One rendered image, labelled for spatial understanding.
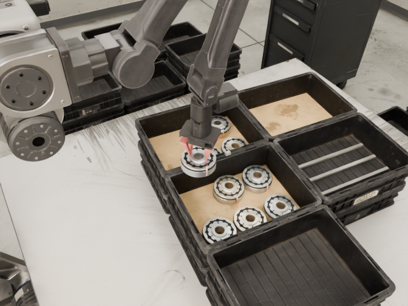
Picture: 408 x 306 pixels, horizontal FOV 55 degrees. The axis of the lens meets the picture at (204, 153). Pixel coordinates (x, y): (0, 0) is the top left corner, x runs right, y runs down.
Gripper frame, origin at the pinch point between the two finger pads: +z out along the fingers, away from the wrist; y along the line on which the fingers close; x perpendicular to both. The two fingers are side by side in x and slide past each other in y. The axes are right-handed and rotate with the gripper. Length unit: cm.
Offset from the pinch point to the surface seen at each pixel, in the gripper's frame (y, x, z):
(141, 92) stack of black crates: 75, -102, 67
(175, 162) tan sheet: 13.5, -14.8, 22.4
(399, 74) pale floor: -92, -254, 99
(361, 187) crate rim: -48, -17, 11
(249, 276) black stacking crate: -23.4, 18.5, 22.4
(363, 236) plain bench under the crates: -56, -18, 34
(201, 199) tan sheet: -1.2, -2.3, 22.4
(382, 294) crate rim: -56, 17, 12
